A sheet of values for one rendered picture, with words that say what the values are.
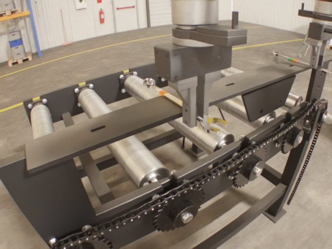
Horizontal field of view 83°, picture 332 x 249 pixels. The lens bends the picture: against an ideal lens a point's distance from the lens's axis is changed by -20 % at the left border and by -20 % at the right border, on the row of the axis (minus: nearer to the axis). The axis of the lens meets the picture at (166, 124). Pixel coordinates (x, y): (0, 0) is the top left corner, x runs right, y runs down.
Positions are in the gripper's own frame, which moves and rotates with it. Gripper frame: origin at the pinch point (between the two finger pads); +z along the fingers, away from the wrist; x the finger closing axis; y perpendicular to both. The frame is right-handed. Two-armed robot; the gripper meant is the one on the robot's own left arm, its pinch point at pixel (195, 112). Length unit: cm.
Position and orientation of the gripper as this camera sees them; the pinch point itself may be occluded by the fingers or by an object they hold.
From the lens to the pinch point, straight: 42.9
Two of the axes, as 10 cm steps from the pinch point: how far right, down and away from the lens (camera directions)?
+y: -5.4, -4.2, 7.3
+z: 0.5, 8.5, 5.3
